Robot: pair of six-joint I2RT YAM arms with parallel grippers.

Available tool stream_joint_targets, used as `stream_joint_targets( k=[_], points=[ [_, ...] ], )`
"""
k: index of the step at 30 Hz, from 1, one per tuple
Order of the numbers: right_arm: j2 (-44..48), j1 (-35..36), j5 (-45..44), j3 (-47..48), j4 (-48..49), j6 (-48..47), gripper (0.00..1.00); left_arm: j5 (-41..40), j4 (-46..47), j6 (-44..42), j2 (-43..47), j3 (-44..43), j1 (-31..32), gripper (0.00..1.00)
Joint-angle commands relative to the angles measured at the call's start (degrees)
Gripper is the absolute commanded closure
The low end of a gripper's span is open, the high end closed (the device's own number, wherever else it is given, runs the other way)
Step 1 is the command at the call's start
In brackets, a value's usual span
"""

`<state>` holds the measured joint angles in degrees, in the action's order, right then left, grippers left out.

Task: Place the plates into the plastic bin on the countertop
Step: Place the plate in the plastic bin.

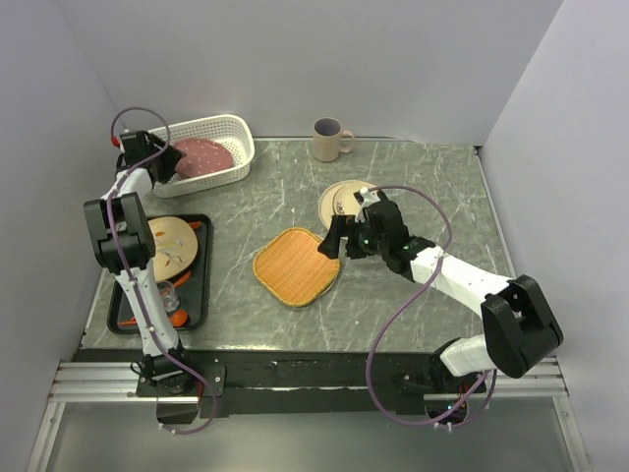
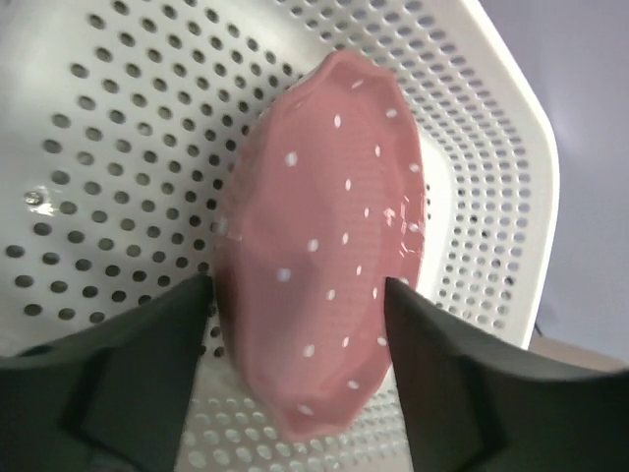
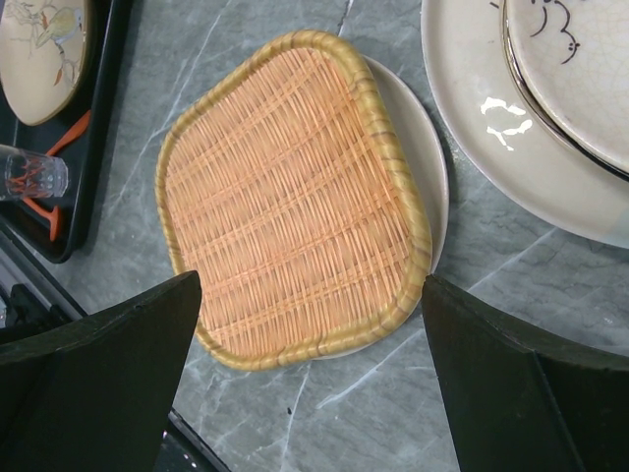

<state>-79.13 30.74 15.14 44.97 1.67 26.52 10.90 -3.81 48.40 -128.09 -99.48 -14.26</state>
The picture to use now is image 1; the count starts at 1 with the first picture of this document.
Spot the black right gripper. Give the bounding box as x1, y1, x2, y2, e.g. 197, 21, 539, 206
318, 214, 389, 260

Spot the pink dotted scalloped plate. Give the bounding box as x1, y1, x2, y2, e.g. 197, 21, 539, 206
174, 138, 234, 178

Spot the woven bamboo square tray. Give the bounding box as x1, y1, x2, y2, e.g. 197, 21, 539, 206
253, 227, 341, 308

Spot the cream and pink plate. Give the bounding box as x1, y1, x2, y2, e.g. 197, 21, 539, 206
317, 265, 342, 298

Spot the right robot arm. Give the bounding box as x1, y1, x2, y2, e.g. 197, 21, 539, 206
318, 200, 564, 391

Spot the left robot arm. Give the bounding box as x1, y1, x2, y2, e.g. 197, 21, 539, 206
84, 131, 196, 395

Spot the white perforated plastic bin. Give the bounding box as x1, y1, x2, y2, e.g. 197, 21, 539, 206
152, 114, 255, 198

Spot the large cream and blue plate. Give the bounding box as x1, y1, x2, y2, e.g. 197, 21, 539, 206
318, 180, 349, 229

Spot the beige bird pattern plate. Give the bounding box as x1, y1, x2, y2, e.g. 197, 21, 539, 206
148, 216, 199, 282

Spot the beige ceramic mug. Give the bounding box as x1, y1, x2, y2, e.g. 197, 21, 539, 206
313, 117, 356, 163

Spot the clear glass cup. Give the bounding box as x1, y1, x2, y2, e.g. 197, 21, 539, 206
157, 280, 180, 314

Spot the black rectangular tray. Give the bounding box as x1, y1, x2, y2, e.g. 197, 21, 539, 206
106, 212, 213, 335

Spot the orange plastic spoon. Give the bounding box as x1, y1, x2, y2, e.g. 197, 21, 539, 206
117, 310, 190, 327

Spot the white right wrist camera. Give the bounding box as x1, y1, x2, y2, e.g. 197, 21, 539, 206
354, 187, 380, 221

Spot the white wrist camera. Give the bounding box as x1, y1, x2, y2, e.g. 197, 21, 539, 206
354, 187, 380, 221
110, 129, 130, 151

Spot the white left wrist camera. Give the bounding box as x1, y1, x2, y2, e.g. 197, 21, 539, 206
110, 129, 130, 151

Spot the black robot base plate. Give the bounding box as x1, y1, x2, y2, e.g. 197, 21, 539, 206
130, 351, 489, 424

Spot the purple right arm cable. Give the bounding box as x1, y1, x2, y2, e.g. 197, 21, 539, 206
366, 184, 497, 431

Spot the aluminium rail frame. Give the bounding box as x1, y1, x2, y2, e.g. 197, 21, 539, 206
27, 357, 593, 471

